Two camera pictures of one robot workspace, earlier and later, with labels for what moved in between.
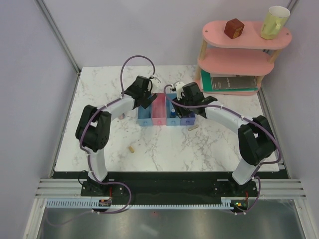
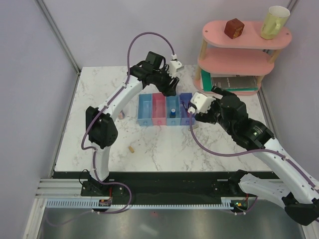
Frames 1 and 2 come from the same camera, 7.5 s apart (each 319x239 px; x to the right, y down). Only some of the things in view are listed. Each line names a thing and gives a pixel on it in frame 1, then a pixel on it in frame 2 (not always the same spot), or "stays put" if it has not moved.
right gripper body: x=182 y=110 → x=213 y=115
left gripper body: x=146 y=102 → x=163 y=80
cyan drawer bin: x=171 y=121 stays put
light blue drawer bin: x=145 y=116 stays put
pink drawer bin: x=158 y=110 stays put
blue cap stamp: x=173 y=113 stays put
